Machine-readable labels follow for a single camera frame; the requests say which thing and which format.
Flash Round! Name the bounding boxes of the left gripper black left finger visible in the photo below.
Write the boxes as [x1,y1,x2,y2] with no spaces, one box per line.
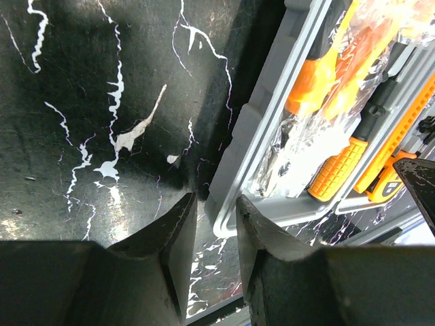
[1,193,197,325]

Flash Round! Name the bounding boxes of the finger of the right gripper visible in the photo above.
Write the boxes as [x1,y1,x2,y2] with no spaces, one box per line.
[393,158,435,234]

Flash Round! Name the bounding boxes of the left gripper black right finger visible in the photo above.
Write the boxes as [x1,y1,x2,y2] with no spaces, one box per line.
[236,196,434,325]

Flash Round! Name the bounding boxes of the yellow tape measure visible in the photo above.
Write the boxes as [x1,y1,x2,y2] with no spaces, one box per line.
[366,150,417,203]

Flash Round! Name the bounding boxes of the orange utility knife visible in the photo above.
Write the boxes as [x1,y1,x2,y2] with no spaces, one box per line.
[353,74,434,194]

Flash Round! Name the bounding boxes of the grey plastic tool case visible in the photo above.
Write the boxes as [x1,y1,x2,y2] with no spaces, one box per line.
[205,0,435,238]

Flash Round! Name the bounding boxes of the orange pliers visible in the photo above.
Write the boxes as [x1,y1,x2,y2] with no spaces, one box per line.
[249,1,434,198]

